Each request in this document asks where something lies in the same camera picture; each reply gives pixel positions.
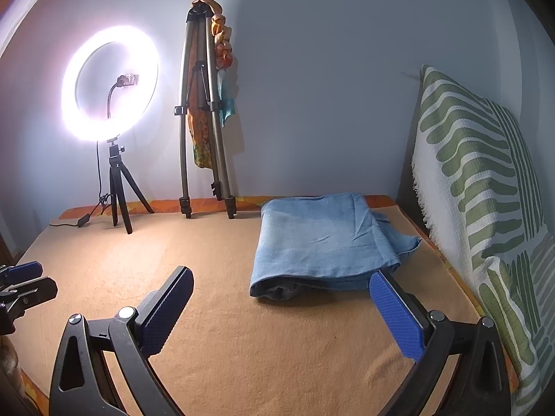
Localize black gooseneck phone holder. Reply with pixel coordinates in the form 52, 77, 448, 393
105, 73, 142, 119

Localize small black tripod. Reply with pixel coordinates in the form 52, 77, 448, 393
103, 138, 155, 235

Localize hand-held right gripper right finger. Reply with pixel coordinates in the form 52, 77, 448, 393
368, 271, 512, 416

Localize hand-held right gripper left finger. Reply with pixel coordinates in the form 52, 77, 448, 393
49, 266, 194, 416

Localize tall grey tripod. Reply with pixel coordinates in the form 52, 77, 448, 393
173, 2, 237, 219

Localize beige blanket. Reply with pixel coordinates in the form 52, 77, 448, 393
9, 201, 480, 416

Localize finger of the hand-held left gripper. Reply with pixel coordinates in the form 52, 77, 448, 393
0, 276, 58, 313
0, 261, 43, 286

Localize blue denim pants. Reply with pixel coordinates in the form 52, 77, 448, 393
249, 193, 423, 302

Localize orange floral bedsheet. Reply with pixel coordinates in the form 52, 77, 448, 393
17, 194, 482, 416

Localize black ring light cable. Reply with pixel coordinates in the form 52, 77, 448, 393
49, 141, 114, 229

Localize colourful scarf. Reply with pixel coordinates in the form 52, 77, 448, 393
187, 0, 237, 170

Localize green striped white pillow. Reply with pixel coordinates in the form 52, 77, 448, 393
411, 65, 555, 408

